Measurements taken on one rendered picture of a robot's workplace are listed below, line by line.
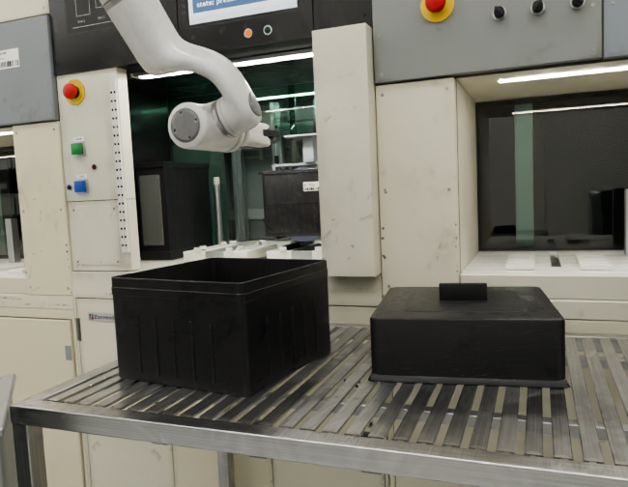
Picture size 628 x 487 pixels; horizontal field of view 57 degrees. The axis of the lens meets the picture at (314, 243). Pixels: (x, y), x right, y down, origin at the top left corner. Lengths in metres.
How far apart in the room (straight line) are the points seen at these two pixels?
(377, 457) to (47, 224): 1.29
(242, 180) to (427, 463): 1.80
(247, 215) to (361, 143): 1.21
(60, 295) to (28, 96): 0.55
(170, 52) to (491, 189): 0.98
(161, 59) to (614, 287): 0.95
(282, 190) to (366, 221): 0.40
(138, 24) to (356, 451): 0.78
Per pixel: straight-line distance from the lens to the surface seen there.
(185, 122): 1.09
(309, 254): 1.56
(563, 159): 1.70
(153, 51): 1.11
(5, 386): 1.13
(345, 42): 1.29
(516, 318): 0.91
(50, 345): 1.85
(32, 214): 1.82
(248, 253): 1.65
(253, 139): 1.23
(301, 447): 0.75
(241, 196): 2.37
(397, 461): 0.72
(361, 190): 1.25
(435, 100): 1.27
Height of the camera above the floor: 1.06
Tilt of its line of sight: 5 degrees down
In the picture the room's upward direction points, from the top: 3 degrees counter-clockwise
